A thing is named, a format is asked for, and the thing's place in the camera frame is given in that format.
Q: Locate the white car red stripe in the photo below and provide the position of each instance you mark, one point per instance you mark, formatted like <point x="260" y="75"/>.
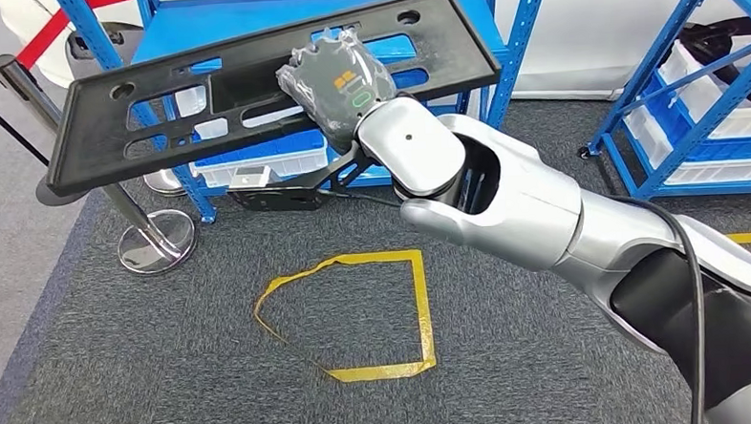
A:
<point x="596" y="36"/>

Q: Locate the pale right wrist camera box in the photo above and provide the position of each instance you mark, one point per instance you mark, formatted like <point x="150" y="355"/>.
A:
<point x="250" y="177"/>

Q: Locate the blue steel shelf rack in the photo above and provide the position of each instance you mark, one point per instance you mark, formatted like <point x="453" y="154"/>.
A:
<point x="215" y="21"/>

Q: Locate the black stanchion belt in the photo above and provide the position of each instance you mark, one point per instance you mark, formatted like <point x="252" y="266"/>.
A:
<point x="4" y="122"/>

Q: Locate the dark round stanchion base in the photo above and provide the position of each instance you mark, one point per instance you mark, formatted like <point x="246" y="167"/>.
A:
<point x="58" y="198"/>

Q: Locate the warped yellow floor tape square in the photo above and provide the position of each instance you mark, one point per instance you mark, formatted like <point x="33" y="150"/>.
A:
<point x="424" y="310"/>

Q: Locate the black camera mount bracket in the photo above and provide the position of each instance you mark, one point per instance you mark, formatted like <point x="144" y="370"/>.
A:
<point x="280" y="199"/>

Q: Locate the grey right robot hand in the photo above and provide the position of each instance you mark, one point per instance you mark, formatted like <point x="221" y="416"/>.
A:
<point x="338" y="85"/>

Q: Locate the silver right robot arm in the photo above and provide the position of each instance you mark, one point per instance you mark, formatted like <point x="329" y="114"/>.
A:
<point x="541" y="222"/>

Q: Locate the black plastic licence plate frame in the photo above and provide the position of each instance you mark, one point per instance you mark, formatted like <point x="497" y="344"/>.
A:
<point x="94" y="159"/>

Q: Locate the blue steel rack with casters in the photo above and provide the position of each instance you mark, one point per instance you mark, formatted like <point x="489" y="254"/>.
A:
<point x="657" y="52"/>

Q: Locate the white plastic bin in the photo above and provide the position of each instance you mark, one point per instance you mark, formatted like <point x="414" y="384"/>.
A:
<point x="700" y="95"/>
<point x="648" y="138"/>
<point x="728" y="171"/>

